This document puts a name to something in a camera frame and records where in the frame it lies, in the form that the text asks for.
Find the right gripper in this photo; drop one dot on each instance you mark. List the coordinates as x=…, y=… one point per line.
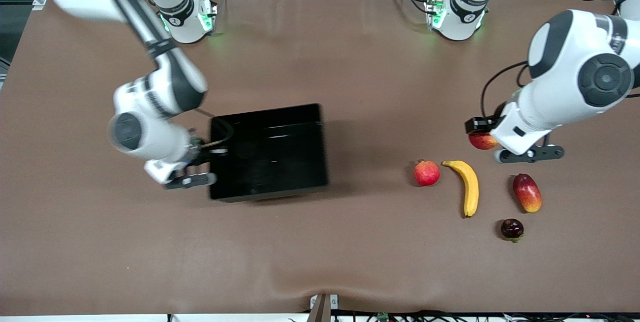
x=199, y=154

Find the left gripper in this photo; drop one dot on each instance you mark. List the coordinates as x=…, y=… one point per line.
x=481, y=124

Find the red yellow apple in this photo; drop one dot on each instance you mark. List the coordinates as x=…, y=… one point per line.
x=482, y=141

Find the yellow banana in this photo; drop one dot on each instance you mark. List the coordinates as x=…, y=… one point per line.
x=470, y=187

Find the black plastic box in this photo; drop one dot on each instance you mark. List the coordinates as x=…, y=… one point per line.
x=270, y=162

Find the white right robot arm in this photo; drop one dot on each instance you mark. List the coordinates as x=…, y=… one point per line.
x=145, y=134

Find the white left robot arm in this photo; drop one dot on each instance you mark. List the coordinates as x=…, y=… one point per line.
x=565, y=61

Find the red pomegranate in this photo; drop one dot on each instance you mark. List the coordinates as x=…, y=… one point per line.
x=426, y=174

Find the red yellow mango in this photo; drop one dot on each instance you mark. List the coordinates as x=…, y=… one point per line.
x=527, y=194

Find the dark purple mangosteen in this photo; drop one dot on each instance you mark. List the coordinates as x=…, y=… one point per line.
x=512, y=228

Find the brown table cover cloth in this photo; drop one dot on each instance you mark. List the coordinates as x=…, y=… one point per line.
x=350, y=242

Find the grey table clamp bracket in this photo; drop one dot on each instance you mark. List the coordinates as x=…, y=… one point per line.
x=322, y=309

